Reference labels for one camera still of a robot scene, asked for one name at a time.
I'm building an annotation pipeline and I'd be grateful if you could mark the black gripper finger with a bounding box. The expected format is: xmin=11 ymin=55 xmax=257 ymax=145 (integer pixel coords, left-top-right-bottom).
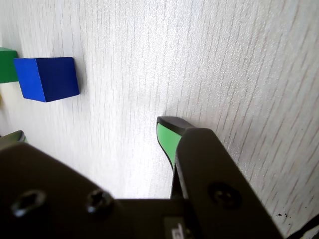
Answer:
xmin=0 ymin=130 xmax=116 ymax=239
xmin=157 ymin=116 xmax=285 ymax=239

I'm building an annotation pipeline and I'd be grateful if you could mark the green cube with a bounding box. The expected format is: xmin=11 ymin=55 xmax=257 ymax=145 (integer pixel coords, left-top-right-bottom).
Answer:
xmin=0 ymin=47 xmax=19 ymax=85

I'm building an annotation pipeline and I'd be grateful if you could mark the blue cube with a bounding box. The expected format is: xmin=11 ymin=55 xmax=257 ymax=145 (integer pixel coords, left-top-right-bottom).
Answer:
xmin=13 ymin=57 xmax=80 ymax=103

